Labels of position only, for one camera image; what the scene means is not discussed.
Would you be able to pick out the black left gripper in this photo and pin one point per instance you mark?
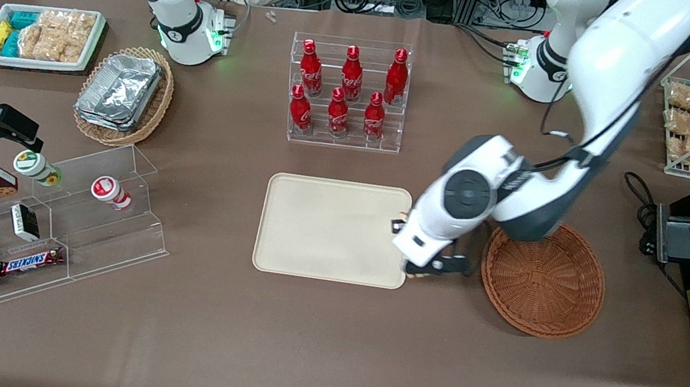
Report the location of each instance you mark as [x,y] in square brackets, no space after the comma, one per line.
[396,225]

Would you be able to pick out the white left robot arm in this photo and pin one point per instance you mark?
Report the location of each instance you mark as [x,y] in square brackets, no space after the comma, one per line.
[622,50]

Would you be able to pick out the white rectangular snack tray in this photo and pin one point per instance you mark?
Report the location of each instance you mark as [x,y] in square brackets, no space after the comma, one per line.
[39,65]

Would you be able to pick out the round brown wicker basket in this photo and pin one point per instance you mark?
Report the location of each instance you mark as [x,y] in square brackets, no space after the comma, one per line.
[542,282]

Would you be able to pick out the aluminium foil tray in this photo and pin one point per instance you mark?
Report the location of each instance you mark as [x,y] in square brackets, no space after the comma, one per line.
[120,91]

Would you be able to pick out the cream plastic serving tray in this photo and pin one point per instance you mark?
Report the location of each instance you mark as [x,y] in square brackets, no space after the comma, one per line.
[326,231]

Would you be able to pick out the oval tan wicker basket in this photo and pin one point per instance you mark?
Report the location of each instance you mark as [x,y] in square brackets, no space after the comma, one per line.
[155,106]

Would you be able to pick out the green lid yogurt cup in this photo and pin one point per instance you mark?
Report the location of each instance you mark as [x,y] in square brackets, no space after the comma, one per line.
[37,167]

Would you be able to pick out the small teal snack box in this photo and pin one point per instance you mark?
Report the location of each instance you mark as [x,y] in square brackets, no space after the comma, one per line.
[11,44]
[23,19]

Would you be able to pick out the small black white box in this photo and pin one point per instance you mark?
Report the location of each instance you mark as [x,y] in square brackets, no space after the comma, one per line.
[25,223]

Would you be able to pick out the red lid yogurt cup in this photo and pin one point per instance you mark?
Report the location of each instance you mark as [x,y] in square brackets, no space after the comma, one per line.
[110,191]

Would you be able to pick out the clear acrylic step display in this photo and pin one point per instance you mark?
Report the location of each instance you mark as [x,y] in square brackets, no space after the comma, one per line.
[109,235]

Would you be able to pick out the red cola bottle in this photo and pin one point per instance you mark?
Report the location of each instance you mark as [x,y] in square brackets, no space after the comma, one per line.
[300,111]
[374,118]
[396,79]
[311,70]
[338,115]
[352,76]

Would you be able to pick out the clear acrylic bottle rack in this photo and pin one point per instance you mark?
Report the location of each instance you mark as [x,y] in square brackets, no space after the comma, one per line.
[339,142]

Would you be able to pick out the small clear plastic piece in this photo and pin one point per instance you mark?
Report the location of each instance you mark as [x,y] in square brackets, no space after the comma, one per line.
[271,16]

